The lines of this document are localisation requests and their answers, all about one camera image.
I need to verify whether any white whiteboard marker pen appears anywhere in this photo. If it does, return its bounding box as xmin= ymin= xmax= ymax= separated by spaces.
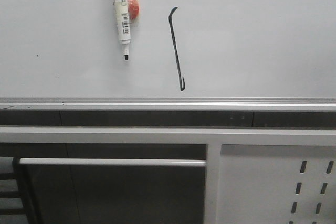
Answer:
xmin=113 ymin=0 xmax=131 ymax=61

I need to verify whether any white horizontal metal rod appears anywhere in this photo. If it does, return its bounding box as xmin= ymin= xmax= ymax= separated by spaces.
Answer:
xmin=19 ymin=158 xmax=206 ymax=167

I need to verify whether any black slatted chair back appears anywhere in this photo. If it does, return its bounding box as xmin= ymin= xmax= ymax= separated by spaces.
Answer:
xmin=1 ymin=157 xmax=38 ymax=223

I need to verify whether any white metal rack frame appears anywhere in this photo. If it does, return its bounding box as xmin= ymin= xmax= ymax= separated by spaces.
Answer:
xmin=1 ymin=126 xmax=335 ymax=223

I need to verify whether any red round magnet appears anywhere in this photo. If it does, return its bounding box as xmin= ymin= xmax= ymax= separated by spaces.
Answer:
xmin=128 ymin=0 xmax=140 ymax=22

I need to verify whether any white whiteboard with aluminium frame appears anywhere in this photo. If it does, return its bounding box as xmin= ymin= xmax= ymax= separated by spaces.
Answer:
xmin=1 ymin=0 xmax=335 ymax=111

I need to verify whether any black drawn number one stroke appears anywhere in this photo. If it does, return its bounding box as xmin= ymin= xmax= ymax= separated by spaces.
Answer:
xmin=167 ymin=6 xmax=185 ymax=91

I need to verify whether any white perforated metal panel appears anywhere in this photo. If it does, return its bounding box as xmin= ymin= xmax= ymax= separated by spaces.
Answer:
xmin=217 ymin=145 xmax=335 ymax=223

